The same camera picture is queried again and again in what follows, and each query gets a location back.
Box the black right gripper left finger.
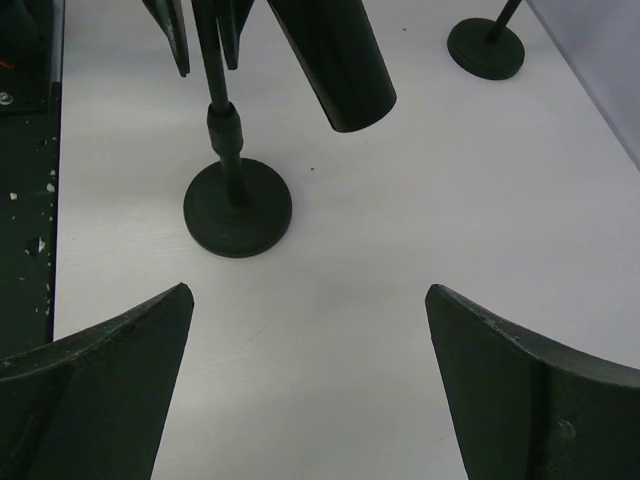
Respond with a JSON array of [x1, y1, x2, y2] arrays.
[[1, 283, 194, 479]]

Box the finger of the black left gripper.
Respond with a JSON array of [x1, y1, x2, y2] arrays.
[[217, 0, 254, 69], [143, 0, 190, 76]]

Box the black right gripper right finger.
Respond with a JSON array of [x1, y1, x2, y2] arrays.
[[425, 284, 639, 479]]

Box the grey microphone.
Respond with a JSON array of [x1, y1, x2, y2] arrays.
[[269, 0, 397, 133]]

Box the black round-base mic stand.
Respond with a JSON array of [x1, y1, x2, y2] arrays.
[[446, 0, 525, 81]]

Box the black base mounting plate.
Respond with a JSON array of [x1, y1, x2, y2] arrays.
[[1, 1, 66, 357]]

